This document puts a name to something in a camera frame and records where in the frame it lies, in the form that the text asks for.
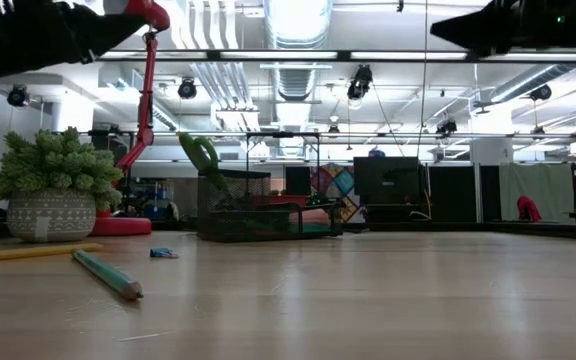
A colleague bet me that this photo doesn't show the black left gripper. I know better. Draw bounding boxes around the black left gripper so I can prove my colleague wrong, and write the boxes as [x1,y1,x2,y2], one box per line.
[0,0,148,84]

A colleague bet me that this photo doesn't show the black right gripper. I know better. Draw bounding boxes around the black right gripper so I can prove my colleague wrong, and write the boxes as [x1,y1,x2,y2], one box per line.
[430,0,576,55]

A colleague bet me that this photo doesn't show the green-handled scissors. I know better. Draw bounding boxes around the green-handled scissors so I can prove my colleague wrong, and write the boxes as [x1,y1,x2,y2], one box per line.
[177,132,229,196]

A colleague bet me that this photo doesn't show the yellow pencil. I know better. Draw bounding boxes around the yellow pencil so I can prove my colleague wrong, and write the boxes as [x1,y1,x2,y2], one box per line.
[0,242,104,265]

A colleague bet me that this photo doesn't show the teal pencil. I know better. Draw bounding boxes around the teal pencil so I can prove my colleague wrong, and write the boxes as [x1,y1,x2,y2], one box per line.
[71,248,145,301]

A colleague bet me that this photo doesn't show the teal sticky note pad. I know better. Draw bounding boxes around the teal sticky note pad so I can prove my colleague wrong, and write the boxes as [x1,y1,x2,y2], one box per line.
[287,223,333,234]

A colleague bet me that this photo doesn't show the black mesh desk organizer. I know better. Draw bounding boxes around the black mesh desk organizer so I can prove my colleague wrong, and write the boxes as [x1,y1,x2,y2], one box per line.
[196,169,344,244]

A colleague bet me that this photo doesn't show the red desk lamp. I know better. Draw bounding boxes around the red desk lamp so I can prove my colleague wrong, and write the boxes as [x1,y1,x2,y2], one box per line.
[90,0,172,237]

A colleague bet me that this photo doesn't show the black ceiling spotlight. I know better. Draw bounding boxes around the black ceiling spotlight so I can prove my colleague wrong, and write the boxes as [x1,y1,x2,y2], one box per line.
[6,84,30,109]
[176,77,198,100]
[528,83,553,102]

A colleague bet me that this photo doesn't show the green artificial succulent plant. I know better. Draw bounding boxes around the green artificial succulent plant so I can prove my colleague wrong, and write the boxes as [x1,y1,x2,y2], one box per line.
[0,126,125,211]

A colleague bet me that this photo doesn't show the overhead LED light bar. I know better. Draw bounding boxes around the overhead LED light bar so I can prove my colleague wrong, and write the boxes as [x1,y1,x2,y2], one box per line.
[98,48,576,64]

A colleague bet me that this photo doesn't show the black partition panel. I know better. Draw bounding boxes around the black partition panel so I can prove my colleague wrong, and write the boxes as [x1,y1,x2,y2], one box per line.
[427,164,500,224]

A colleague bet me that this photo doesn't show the shelf with blue bins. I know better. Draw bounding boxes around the shelf with blue bins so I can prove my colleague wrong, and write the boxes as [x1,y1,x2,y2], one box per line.
[127,179,175,221]

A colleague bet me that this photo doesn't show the red hanging cloth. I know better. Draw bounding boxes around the red hanging cloth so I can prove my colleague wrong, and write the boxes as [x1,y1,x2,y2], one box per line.
[516,195,543,223]

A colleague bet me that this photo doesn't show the large black monitor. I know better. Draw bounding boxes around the large black monitor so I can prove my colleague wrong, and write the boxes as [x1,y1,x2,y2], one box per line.
[352,156,427,224]

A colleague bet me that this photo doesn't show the grey patterned plant pot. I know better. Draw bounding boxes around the grey patterned plant pot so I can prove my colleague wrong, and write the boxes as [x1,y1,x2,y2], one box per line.
[6,188,98,244]

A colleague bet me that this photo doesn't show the colourful patchwork quilt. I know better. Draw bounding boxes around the colourful patchwork quilt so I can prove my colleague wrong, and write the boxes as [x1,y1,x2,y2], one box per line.
[310,164,357,222]

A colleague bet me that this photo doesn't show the small blue clip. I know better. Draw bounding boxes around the small blue clip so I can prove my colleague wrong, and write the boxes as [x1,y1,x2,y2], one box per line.
[149,246,180,260]

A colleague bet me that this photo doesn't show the thin hanging cable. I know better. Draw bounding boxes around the thin hanging cable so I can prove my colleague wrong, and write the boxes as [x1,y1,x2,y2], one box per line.
[417,0,430,159]

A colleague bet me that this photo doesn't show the black ceiling-mounted camera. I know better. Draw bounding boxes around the black ceiling-mounted camera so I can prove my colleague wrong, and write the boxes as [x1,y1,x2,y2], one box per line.
[346,64,374,101]

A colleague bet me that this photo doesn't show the silver ventilation duct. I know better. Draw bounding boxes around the silver ventilation duct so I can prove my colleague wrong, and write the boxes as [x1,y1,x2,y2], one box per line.
[262,0,334,104]

